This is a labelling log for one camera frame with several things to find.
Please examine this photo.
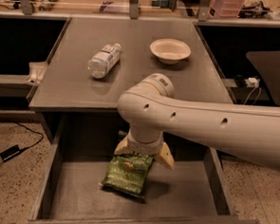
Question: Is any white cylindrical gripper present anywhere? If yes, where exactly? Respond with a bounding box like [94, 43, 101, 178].
[114, 124, 174, 169]

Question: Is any green jalapeno chip bag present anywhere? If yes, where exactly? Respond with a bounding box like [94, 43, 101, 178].
[102, 154, 154, 197]

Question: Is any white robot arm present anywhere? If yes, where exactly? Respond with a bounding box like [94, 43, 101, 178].
[115, 73, 280, 172]

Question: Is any open grey wooden drawer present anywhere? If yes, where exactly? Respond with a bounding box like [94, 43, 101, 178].
[28, 113, 260, 224]

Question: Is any grey cabinet counter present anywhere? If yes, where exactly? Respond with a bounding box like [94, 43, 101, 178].
[30, 16, 232, 112]

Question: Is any clear plastic water bottle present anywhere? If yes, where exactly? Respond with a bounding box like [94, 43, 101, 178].
[87, 43, 121, 79]

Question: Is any white paper bowl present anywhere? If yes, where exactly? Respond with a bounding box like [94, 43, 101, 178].
[150, 38, 191, 65]

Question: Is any black power adapter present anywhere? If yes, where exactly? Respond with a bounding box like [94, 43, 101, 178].
[0, 145, 21, 162]

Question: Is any white plug and outlet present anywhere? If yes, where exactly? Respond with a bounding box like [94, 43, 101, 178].
[233, 75, 260, 88]

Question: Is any pink plastic container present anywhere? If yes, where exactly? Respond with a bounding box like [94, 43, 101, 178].
[209, 0, 245, 18]

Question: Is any black floor cable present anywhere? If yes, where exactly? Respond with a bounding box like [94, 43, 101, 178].
[0, 119, 46, 208]

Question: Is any white bracket on shelf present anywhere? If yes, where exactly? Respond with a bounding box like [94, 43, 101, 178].
[25, 62, 47, 84]

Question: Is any grey metal post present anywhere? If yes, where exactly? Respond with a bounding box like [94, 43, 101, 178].
[129, 0, 140, 20]

